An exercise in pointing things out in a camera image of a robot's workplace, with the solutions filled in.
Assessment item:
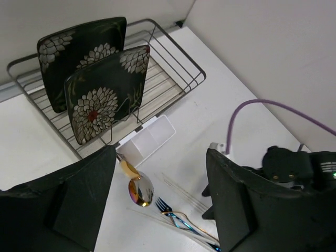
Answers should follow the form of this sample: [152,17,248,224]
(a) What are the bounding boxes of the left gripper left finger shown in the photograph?
[1,145,116,251]

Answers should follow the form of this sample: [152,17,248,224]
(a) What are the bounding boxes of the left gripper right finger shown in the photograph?
[204,148,335,251]

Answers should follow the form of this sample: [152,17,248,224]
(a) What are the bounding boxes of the gold spoon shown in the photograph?
[117,153,140,180]

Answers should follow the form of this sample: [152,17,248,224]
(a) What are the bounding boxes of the white cutlery caddy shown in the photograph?
[116,114,176,167]

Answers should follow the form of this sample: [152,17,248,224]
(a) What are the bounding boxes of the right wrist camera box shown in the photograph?
[208,142,230,158]

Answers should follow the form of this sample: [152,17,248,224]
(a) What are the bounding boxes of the blue fork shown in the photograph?
[155,197,222,251]

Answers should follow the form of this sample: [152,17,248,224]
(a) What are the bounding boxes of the front black floral plate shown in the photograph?
[64,45,151,145]

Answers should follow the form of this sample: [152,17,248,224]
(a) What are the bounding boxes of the black floral plate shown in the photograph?
[37,17,127,113]
[64,45,151,145]

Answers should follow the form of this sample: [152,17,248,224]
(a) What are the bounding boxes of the clear chopstick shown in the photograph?
[153,215,219,247]
[162,177,208,212]
[127,208,219,245]
[161,172,211,211]

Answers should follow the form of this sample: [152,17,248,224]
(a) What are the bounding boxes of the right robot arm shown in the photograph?
[202,144,335,226]

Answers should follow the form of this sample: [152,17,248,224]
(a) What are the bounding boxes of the grey wire dish rack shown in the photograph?
[6,17,206,159]

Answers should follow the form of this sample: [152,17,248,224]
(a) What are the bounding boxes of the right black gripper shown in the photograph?
[202,145,314,197]

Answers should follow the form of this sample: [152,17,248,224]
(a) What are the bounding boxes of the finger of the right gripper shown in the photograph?
[202,206,215,220]

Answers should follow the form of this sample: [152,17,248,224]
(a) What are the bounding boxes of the rear black floral plate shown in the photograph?
[37,17,127,113]

